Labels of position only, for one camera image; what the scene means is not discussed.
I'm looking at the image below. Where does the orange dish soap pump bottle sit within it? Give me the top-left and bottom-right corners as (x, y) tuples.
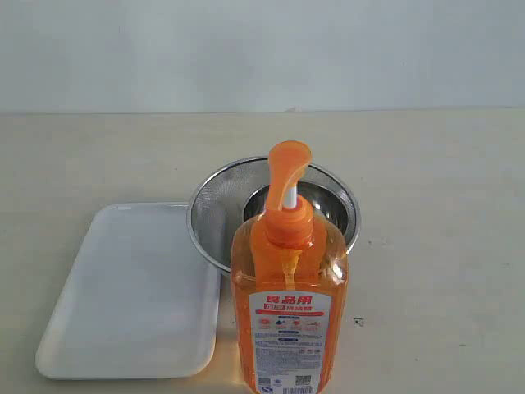
(231, 140), (349, 393)

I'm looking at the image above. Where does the steel mesh strainer bowl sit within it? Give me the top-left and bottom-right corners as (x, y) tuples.
(187, 157), (361, 277)

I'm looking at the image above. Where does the small stainless steel bowl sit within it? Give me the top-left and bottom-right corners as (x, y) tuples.
(243, 181), (358, 253)

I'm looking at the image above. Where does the white rectangular plastic tray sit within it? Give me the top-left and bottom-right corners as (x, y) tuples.
(35, 203), (221, 380)

